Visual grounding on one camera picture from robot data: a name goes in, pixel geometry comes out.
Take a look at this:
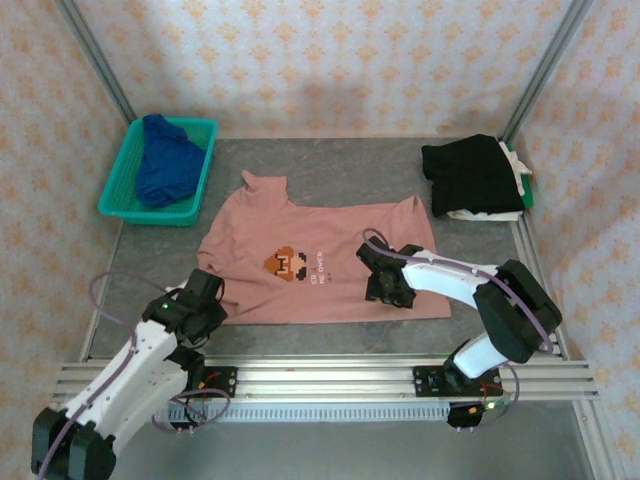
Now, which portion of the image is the pink printed t-shirt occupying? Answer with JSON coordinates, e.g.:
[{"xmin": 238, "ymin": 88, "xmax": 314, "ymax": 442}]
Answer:
[{"xmin": 196, "ymin": 169, "xmax": 453, "ymax": 325}]

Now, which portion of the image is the black folded t-shirt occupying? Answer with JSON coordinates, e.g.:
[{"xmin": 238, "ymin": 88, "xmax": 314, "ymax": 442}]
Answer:
[{"xmin": 421, "ymin": 133, "xmax": 526, "ymax": 219}]

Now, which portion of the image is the green plastic basket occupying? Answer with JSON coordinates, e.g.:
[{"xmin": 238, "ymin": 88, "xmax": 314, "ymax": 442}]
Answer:
[{"xmin": 97, "ymin": 117, "xmax": 220, "ymax": 227}]

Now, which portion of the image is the black connector board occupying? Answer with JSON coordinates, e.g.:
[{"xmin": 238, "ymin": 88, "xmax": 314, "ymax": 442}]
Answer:
[{"xmin": 446, "ymin": 399, "xmax": 514, "ymax": 432}]

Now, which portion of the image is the blue t-shirt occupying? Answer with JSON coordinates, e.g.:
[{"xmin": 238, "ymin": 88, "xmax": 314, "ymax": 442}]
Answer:
[{"xmin": 135, "ymin": 113, "xmax": 209, "ymax": 208}]

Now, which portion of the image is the green folded t-shirt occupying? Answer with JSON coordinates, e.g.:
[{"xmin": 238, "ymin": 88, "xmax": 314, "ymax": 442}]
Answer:
[{"xmin": 504, "ymin": 142, "xmax": 536, "ymax": 209}]

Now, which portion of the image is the white folded t-shirt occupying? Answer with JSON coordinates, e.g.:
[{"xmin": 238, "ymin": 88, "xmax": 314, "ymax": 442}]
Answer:
[{"xmin": 446, "ymin": 141, "xmax": 534, "ymax": 223}]

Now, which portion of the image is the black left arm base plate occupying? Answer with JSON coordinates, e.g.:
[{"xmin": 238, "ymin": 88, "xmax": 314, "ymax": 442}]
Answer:
[{"xmin": 189, "ymin": 366, "xmax": 239, "ymax": 400}]

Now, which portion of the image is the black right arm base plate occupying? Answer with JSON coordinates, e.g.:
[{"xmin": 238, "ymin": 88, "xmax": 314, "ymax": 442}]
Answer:
[{"xmin": 412, "ymin": 364, "xmax": 502, "ymax": 400}]

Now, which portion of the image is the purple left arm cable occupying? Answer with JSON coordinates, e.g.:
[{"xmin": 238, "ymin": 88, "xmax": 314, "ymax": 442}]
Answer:
[{"xmin": 37, "ymin": 271, "xmax": 232, "ymax": 480}]

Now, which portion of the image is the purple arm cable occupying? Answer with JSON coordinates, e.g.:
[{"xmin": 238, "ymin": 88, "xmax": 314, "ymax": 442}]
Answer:
[
  {"xmin": 37, "ymin": 271, "xmax": 232, "ymax": 480},
  {"xmin": 360, "ymin": 228, "xmax": 556, "ymax": 432}
]

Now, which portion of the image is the long aluminium mounting rail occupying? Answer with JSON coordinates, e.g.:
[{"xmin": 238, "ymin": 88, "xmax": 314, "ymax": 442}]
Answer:
[{"xmin": 52, "ymin": 357, "xmax": 600, "ymax": 404}]

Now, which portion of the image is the grey slotted cable duct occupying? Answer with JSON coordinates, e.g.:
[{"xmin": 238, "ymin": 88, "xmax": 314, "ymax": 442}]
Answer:
[{"xmin": 154, "ymin": 403, "xmax": 454, "ymax": 424}]

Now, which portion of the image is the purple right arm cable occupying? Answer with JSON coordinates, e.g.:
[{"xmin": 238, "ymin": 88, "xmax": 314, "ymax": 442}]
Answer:
[{"xmin": 360, "ymin": 228, "xmax": 556, "ymax": 432}]

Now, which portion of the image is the aluminium frame leg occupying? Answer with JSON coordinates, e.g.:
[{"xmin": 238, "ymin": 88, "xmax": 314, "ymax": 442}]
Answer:
[{"xmin": 572, "ymin": 399, "xmax": 626, "ymax": 480}]

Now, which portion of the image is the aluminium frame post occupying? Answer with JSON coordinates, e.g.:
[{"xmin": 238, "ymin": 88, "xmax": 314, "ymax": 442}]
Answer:
[
  {"xmin": 53, "ymin": 0, "xmax": 137, "ymax": 124},
  {"xmin": 501, "ymin": 0, "xmax": 594, "ymax": 144}
]

